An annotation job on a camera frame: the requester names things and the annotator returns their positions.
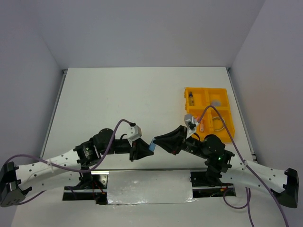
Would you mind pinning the blue highlighter marker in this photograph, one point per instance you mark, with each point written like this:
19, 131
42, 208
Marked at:
152, 146

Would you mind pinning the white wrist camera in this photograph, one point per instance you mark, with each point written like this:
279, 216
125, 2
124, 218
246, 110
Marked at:
191, 124
134, 132

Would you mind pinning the beige tape roll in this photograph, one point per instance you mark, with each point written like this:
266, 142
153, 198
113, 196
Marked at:
218, 124

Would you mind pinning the black base rail with wiring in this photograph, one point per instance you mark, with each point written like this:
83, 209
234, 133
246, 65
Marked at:
96, 191

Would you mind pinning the clear round pin container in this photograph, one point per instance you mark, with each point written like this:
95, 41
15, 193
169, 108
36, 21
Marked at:
216, 103

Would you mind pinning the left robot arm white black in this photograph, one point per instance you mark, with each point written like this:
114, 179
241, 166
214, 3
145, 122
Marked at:
71, 169

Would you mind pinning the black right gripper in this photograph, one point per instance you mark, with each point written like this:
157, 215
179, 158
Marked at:
173, 141

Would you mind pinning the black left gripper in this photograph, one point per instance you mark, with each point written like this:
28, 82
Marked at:
139, 149

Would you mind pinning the silver foil sheet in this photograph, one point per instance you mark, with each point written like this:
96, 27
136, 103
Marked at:
149, 187

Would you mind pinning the orange highlighter marker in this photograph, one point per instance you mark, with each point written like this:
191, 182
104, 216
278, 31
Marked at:
202, 127

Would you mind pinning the small blue-capped glue bottle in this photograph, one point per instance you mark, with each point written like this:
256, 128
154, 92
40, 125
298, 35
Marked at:
191, 99

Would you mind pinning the yellow four-compartment tray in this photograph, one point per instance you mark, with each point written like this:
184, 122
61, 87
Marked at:
203, 98

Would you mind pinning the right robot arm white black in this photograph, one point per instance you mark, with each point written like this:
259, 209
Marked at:
225, 167

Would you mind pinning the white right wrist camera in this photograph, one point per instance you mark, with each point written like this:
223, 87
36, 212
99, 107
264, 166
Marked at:
191, 124

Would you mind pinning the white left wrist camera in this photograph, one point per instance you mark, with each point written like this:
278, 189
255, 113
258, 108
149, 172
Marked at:
134, 132

